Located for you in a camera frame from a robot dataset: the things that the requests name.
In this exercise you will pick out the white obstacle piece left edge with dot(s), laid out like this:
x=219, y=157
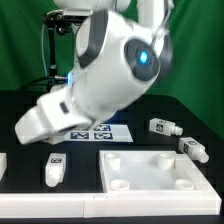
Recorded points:
x=3, y=164

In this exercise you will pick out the white L-shaped obstacle fence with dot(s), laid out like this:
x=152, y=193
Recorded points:
x=112, y=204

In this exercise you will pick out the white sheet with tags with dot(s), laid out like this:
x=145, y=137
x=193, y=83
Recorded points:
x=102, y=133

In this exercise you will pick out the white square tabletop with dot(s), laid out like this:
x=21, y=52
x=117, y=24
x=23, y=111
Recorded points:
x=148, y=171

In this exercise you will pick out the black camera stand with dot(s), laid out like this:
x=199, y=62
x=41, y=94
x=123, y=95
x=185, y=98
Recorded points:
x=60, y=22

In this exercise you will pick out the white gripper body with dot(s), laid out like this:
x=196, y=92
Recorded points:
x=51, y=117

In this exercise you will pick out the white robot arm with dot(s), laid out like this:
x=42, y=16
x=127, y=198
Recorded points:
x=118, y=60

